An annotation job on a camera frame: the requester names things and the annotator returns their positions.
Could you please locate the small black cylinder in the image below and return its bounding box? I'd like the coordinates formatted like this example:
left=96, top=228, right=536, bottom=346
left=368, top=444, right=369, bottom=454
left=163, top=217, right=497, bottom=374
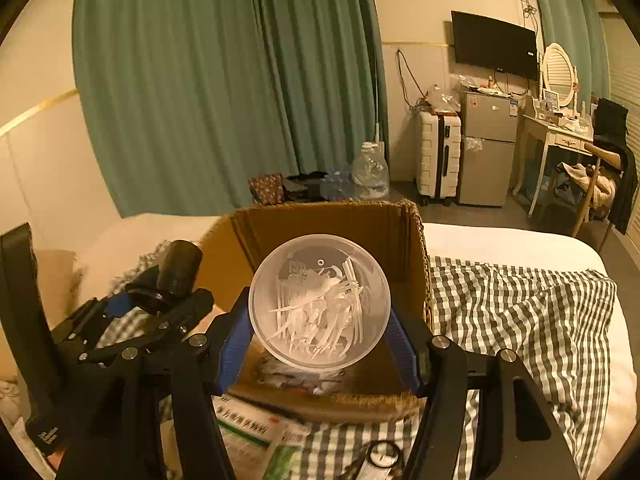
left=156, top=240, right=203, bottom=298

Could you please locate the clear round plastic container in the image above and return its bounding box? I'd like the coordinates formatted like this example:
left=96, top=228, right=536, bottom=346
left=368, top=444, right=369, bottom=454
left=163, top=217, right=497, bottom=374
left=248, top=234, right=392, bottom=373

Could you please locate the green white medicine box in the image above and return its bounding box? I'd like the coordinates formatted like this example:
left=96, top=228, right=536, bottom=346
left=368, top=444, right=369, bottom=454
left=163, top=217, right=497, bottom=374
left=213, top=394, right=310, bottom=479

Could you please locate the brown cardboard box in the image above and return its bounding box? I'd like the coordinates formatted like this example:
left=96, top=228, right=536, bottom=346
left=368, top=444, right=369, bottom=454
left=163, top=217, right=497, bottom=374
left=196, top=200, right=432, bottom=422

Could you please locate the grey checkered blanket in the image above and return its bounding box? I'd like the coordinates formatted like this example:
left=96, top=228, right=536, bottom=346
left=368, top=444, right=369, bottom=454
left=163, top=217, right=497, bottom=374
left=98, top=238, right=618, bottom=480

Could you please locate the large clear water bottle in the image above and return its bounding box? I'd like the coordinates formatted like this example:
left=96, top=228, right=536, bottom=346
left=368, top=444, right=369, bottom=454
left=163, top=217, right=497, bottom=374
left=352, top=142, right=390, bottom=200

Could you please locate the white suitcase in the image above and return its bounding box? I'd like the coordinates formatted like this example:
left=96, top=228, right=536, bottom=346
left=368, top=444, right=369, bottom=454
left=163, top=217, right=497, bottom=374
left=416, top=112, right=462, bottom=206

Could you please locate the wooden chair with clothes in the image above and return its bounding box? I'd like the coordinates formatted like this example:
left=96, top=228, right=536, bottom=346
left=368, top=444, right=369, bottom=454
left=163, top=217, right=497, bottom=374
left=549, top=99, right=639, bottom=237

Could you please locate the silver mini fridge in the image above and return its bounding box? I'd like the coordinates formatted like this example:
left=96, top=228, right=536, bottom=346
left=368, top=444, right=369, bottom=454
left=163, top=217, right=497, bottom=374
left=458, top=92, right=518, bottom=207

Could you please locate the white dressing table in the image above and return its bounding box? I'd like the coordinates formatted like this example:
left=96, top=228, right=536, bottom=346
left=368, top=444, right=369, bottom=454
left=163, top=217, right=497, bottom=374
left=512, top=110, right=594, bottom=219

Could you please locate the green curtain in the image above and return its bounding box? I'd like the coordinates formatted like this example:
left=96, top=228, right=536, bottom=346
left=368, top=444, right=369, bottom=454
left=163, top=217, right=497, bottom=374
left=537, top=0, right=610, bottom=102
left=73, top=0, right=388, bottom=217

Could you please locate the white oval vanity mirror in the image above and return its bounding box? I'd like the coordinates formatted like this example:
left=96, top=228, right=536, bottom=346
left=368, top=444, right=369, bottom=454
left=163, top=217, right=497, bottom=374
left=541, top=42, right=578, bottom=107

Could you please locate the black wall television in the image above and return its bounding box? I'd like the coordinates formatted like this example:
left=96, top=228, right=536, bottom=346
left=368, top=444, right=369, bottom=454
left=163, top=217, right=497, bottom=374
left=451, top=11, right=539, bottom=80

